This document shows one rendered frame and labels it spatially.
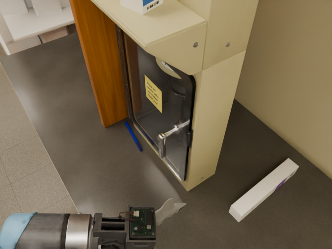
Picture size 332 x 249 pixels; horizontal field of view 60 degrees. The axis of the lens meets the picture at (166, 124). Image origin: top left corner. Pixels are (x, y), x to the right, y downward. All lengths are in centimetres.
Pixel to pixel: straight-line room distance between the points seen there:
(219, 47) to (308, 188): 62
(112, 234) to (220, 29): 40
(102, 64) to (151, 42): 48
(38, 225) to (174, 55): 38
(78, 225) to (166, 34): 36
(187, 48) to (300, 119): 64
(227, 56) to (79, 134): 66
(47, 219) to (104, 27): 50
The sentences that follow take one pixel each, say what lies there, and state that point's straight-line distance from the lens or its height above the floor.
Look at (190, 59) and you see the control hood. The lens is 49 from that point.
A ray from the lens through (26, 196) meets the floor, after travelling 214.
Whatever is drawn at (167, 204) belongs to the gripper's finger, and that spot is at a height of 118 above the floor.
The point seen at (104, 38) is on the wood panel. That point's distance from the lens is 85.
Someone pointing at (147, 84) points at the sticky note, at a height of 125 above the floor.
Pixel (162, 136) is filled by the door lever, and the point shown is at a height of 121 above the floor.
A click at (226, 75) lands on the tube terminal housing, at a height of 137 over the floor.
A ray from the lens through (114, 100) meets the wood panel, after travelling 99.
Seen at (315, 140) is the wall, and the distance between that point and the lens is 105.
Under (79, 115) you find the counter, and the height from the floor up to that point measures 94.
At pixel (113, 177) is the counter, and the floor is 94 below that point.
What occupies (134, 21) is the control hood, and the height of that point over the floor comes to 151.
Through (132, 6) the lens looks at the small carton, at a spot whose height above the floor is 152.
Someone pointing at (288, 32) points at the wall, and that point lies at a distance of 95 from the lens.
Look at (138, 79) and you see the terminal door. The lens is 78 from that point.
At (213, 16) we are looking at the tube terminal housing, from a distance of 48.
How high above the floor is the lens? 175
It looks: 50 degrees down
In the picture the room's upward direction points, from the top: straight up
